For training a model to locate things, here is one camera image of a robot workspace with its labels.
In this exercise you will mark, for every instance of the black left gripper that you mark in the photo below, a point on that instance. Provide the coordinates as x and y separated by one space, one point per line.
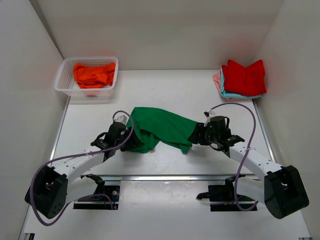
134 141

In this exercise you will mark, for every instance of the orange t shirt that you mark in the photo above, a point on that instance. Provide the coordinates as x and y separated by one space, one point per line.
94 77

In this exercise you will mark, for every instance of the red folded t shirt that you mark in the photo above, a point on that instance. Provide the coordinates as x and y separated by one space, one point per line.
246 81

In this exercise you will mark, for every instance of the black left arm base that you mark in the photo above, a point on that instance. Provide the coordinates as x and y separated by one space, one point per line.
105 192

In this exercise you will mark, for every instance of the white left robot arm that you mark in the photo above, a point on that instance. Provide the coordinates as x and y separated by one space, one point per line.
65 179

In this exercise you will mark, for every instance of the green t shirt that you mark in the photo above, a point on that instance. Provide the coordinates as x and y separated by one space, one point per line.
154 125

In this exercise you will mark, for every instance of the pink folded t shirt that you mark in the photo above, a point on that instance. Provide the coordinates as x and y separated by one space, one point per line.
217 80

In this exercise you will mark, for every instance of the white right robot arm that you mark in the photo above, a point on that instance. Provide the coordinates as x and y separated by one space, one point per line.
280 188

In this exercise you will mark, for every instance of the white plastic basket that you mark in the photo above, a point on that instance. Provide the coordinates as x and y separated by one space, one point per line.
66 83

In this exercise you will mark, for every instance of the aluminium table rail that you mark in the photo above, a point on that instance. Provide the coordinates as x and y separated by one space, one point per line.
166 178

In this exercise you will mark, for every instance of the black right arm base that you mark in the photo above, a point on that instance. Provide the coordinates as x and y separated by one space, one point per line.
221 196

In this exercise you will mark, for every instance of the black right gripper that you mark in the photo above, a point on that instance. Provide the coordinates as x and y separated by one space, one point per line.
196 137

